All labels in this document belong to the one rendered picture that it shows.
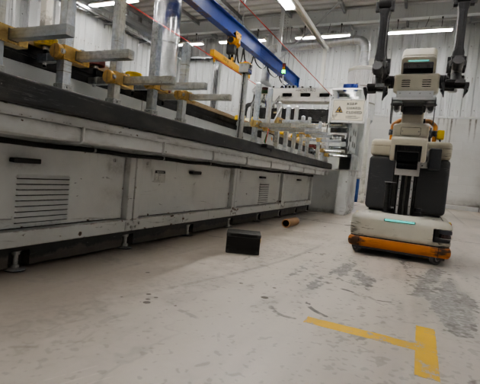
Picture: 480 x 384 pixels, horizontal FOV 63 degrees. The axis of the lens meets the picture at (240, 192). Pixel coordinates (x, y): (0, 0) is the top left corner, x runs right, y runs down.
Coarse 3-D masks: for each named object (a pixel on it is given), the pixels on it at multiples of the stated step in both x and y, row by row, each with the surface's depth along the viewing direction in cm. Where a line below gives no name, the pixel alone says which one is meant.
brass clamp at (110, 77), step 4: (104, 72) 158; (108, 72) 157; (112, 72) 157; (116, 72) 158; (104, 76) 158; (108, 76) 157; (112, 76) 157; (116, 76) 158; (120, 76) 161; (104, 80) 158; (108, 80) 157; (112, 80) 158; (116, 80) 159; (120, 80) 161; (116, 84) 160; (120, 84) 161; (124, 84) 163; (124, 88) 168; (128, 88) 167; (132, 88) 168
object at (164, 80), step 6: (90, 78) 170; (96, 78) 168; (102, 78) 167; (126, 78) 162; (132, 78) 161; (138, 78) 159; (144, 78) 158; (150, 78) 157; (156, 78) 156; (162, 78) 154; (168, 78) 153; (174, 78) 155; (90, 84) 171; (96, 84) 169; (102, 84) 168; (126, 84) 163; (132, 84) 162; (138, 84) 161; (144, 84) 159; (150, 84) 158; (156, 84) 157; (162, 84) 156; (168, 84) 155; (174, 84) 155
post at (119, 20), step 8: (120, 0) 157; (120, 8) 158; (120, 16) 158; (120, 24) 159; (112, 32) 159; (120, 32) 159; (112, 40) 159; (120, 40) 160; (112, 48) 159; (120, 48) 160; (112, 64) 160; (120, 64) 161; (120, 72) 162; (112, 88) 160; (112, 96) 160
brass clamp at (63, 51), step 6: (54, 48) 134; (60, 48) 134; (66, 48) 136; (72, 48) 138; (54, 54) 134; (60, 54) 134; (66, 54) 136; (72, 54) 138; (72, 60) 139; (78, 66) 145; (84, 66) 144
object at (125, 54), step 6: (42, 54) 147; (48, 54) 145; (78, 54) 139; (84, 54) 138; (90, 54) 137; (96, 54) 136; (102, 54) 135; (108, 54) 133; (114, 54) 132; (120, 54) 131; (126, 54) 130; (132, 54) 131; (42, 60) 147; (48, 60) 146; (54, 60) 144; (78, 60) 140; (84, 60) 139; (90, 60) 138; (96, 60) 138; (102, 60) 137; (108, 60) 136; (114, 60) 135; (120, 60) 134; (126, 60) 134
